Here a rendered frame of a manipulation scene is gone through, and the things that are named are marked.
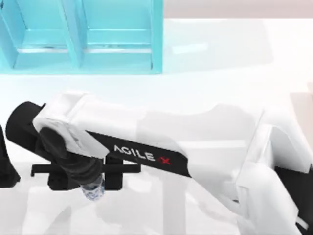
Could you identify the clear plastic bottle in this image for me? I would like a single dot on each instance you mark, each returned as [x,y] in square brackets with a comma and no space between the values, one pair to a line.
[94,192]

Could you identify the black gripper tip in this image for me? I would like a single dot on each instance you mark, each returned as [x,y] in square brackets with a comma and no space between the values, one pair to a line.
[7,166]

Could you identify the light blue rack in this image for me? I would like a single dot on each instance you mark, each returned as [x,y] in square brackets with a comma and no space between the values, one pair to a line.
[73,36]

